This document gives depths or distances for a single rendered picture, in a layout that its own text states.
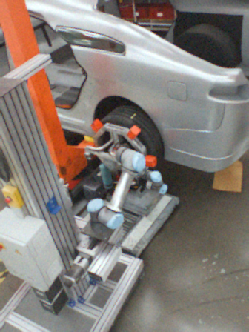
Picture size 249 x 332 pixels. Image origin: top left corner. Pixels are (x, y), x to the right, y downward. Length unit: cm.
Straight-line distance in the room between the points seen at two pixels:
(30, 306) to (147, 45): 227
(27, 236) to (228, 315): 174
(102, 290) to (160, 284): 53
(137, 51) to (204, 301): 208
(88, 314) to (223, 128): 175
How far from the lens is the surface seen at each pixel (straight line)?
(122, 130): 295
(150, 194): 361
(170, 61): 268
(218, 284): 321
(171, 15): 659
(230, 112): 267
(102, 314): 290
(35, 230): 214
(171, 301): 312
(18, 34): 279
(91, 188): 354
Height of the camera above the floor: 273
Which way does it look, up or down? 38 degrees down
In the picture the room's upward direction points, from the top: 10 degrees counter-clockwise
